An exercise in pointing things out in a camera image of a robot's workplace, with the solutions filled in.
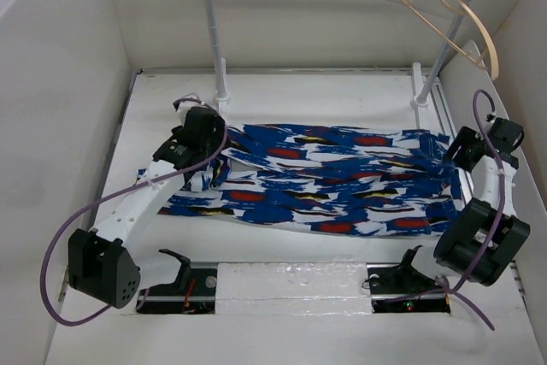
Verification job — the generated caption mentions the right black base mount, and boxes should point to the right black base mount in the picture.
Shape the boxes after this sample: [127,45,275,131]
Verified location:
[362,245,451,314]

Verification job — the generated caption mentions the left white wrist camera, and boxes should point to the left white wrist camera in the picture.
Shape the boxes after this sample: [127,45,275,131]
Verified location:
[179,93,214,109]

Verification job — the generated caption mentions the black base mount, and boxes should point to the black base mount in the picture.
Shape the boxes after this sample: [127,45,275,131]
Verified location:
[362,245,451,314]
[135,249,218,315]

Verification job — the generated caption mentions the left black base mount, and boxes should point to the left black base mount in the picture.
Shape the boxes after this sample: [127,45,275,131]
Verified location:
[135,249,218,315]

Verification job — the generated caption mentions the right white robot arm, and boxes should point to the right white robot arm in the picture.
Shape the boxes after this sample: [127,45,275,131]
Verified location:
[432,115,530,286]

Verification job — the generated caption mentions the blue patterned trousers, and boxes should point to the blue patterned trousers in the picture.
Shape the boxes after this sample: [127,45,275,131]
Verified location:
[161,124,462,237]

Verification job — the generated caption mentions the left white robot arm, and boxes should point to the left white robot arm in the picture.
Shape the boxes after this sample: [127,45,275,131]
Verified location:
[68,99,227,309]

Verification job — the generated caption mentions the wooden clothes hanger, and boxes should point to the wooden clothes hanger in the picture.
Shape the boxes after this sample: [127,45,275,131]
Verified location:
[398,0,500,80]

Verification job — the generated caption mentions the aluminium rail right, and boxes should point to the aluminium rail right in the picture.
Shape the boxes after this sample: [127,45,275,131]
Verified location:
[430,79,473,203]

